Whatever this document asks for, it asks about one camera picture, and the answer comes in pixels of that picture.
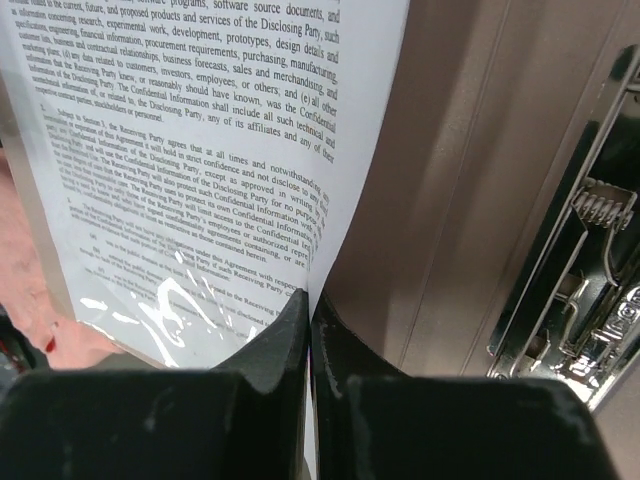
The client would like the chrome folder clip mechanism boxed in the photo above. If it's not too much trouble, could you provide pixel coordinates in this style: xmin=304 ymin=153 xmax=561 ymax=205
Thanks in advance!
xmin=488 ymin=45 xmax=639 ymax=409

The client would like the pink cloth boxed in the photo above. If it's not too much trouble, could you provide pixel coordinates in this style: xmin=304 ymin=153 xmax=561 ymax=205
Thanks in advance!
xmin=1 ymin=157 xmax=150 ymax=370

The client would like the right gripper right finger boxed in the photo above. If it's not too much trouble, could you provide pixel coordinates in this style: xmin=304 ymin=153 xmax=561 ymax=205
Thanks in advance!
xmin=311 ymin=298 xmax=617 ymax=479

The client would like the white text document sheet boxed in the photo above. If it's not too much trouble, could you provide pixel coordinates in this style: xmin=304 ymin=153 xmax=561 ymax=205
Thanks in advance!
xmin=0 ymin=0 xmax=412 ymax=480

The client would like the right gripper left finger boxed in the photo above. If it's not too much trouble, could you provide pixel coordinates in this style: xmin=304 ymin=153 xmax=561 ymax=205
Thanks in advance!
xmin=1 ymin=290 xmax=310 ymax=479

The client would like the beige paper folder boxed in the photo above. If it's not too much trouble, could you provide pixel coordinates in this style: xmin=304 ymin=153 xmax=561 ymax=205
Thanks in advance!
xmin=0 ymin=0 xmax=640 ymax=480

